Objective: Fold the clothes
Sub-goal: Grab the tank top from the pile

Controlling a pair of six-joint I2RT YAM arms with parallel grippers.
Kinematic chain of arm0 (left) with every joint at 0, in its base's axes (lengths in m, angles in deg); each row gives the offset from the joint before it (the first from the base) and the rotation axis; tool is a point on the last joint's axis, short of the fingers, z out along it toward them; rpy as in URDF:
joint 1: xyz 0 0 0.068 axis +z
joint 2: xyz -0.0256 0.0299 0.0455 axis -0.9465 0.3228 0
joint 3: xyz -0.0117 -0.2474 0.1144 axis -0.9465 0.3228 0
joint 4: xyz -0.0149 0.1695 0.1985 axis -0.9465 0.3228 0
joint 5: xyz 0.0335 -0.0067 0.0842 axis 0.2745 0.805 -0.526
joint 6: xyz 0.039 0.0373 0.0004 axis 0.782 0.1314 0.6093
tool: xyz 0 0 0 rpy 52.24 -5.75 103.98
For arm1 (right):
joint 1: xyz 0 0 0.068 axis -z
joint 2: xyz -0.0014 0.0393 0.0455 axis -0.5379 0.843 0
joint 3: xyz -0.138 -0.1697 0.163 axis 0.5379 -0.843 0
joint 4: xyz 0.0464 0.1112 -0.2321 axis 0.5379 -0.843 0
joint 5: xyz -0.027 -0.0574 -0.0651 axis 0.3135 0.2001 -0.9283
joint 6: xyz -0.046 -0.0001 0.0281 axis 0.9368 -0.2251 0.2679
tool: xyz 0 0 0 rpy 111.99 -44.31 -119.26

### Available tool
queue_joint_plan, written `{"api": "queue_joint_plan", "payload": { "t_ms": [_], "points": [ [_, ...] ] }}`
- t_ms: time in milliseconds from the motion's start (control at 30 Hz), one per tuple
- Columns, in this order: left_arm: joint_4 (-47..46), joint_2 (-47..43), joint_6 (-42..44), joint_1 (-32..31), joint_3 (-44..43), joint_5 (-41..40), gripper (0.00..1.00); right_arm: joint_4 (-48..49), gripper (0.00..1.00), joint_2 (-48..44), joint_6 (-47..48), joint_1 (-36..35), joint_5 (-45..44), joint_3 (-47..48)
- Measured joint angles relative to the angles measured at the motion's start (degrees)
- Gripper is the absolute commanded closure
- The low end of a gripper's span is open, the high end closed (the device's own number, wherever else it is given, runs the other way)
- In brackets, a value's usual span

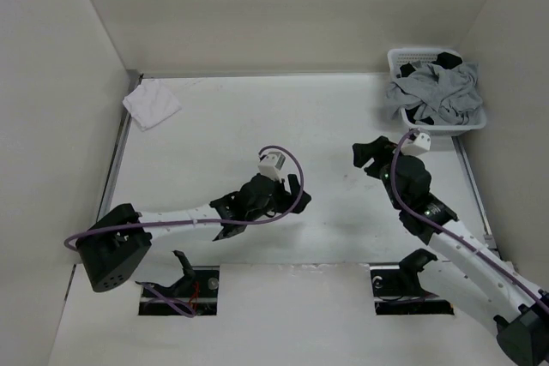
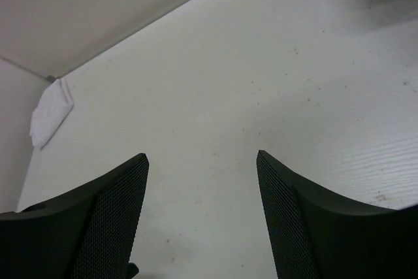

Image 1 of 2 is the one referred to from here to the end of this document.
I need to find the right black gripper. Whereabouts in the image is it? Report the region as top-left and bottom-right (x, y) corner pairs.
(352, 135), (415, 210)

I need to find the grey tank top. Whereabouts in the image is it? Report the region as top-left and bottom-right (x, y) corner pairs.
(384, 61), (483, 126)

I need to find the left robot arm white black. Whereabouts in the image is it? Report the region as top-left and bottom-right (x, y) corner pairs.
(75, 174), (311, 292)

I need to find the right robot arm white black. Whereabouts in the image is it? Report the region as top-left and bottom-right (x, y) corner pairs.
(353, 129), (548, 365)

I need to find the black tank top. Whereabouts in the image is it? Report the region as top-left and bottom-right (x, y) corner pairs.
(398, 52), (462, 126)

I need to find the folded white tank top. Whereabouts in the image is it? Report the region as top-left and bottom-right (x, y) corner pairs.
(123, 80), (182, 131)

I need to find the white plastic basket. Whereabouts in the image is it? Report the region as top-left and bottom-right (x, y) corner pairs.
(387, 47), (487, 136)

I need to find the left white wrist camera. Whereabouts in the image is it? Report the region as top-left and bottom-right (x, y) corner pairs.
(258, 151), (286, 182)

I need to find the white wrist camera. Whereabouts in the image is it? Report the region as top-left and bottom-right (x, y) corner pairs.
(258, 151), (286, 182)
(401, 131), (431, 156)

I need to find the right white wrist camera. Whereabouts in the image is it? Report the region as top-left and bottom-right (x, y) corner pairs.
(401, 131), (431, 156)

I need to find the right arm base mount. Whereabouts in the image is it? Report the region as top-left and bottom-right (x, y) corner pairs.
(370, 249), (455, 315)

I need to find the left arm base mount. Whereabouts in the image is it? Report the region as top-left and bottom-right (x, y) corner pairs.
(134, 250), (220, 317)

